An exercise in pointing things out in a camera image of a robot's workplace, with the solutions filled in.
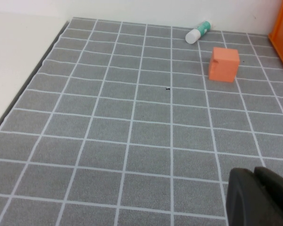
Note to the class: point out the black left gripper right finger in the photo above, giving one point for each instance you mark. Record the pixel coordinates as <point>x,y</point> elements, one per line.
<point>278,195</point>

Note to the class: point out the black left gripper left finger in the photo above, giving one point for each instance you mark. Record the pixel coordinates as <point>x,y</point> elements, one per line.
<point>243,202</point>

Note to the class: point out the orange plastic cutlery holder crate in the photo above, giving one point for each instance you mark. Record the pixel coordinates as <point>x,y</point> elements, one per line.
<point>281,35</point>

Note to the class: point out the grey checkered table mat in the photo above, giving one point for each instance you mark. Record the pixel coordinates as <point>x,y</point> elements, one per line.
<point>132,129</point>

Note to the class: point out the orange foam cube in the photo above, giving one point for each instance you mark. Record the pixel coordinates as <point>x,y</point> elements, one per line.
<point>222,66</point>

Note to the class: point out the white green glue stick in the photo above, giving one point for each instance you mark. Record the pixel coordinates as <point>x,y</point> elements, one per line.
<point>195,34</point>

